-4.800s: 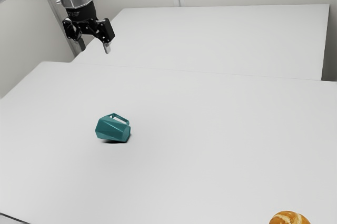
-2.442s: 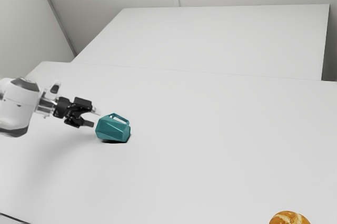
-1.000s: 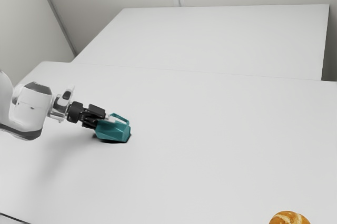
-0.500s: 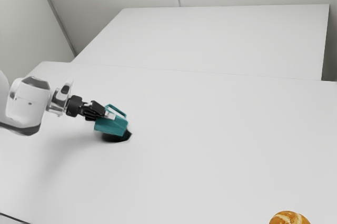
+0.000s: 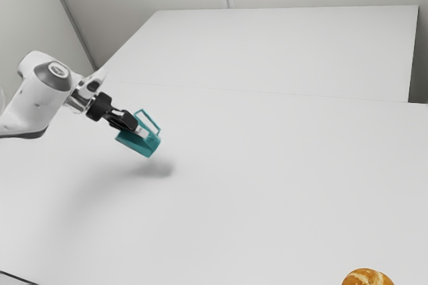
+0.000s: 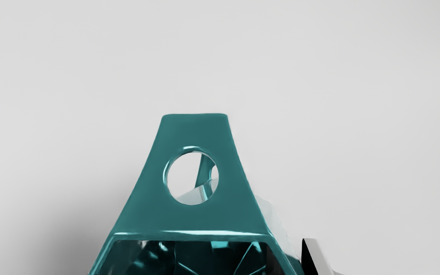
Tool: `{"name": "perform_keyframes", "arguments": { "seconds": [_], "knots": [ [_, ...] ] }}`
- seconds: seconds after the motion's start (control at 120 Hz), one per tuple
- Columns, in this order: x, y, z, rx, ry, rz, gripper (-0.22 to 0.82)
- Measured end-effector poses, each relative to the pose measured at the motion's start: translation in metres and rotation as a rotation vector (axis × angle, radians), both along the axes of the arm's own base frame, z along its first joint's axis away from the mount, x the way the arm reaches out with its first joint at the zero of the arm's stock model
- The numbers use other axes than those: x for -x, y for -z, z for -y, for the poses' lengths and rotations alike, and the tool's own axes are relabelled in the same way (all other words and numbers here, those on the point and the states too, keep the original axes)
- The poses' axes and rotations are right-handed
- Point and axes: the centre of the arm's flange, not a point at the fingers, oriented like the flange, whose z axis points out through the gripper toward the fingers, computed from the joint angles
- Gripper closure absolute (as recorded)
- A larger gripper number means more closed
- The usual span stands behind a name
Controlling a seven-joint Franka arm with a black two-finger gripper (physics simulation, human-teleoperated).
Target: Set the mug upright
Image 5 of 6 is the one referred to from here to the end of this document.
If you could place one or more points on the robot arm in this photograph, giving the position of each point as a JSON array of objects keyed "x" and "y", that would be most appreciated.
[{"x": 33, "y": 104}]

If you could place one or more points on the orange bread roll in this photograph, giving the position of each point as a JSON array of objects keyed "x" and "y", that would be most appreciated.
[{"x": 366, "y": 277}]

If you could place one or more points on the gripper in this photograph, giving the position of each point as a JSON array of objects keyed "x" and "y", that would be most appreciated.
[{"x": 99, "y": 106}]

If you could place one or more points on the teal faceted mug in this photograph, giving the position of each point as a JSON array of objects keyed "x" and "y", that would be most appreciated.
[{"x": 140, "y": 141}]

